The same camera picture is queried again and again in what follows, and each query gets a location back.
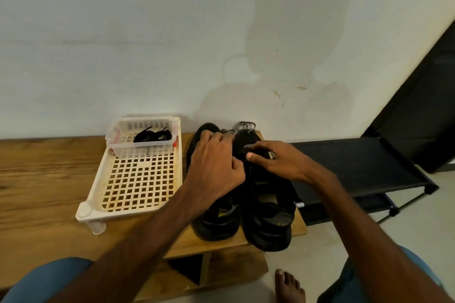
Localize large white plastic tray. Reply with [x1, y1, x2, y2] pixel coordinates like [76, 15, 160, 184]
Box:
[76, 116, 183, 235]

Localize person's blue shorts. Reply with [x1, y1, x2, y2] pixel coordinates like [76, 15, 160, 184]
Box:
[0, 246, 445, 303]

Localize low wooden table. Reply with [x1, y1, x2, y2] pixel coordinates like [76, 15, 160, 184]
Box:
[0, 131, 309, 303]

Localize person's right hand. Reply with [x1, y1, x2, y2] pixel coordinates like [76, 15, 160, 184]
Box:
[245, 140, 335, 187]

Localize person's right forearm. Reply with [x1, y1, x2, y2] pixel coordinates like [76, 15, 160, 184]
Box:
[316, 171, 455, 303]

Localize person's left forearm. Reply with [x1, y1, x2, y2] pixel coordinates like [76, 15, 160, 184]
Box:
[50, 186, 210, 303]

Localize black shoe rack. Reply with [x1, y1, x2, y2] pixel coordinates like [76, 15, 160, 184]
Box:
[288, 136, 439, 227]

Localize black shoe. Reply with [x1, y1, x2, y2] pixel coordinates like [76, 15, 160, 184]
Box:
[232, 127, 298, 252]
[186, 122, 243, 242]

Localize small white plastic basket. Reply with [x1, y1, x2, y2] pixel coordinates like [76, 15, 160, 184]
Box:
[105, 117, 182, 160]

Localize dark door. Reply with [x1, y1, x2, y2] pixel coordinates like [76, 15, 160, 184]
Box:
[363, 18, 455, 174]

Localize black shoelaces bundle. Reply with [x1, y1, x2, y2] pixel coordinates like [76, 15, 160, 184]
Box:
[134, 127, 173, 143]

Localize person's left hand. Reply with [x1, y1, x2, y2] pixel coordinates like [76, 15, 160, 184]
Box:
[183, 130, 247, 208]

